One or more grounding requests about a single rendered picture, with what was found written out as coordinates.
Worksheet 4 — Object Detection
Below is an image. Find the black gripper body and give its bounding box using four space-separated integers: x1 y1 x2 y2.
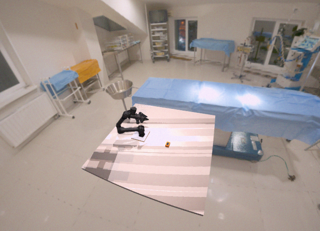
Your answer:
134 112 144 123

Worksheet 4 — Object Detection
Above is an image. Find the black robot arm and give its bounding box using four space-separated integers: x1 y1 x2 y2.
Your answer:
116 107 145 137

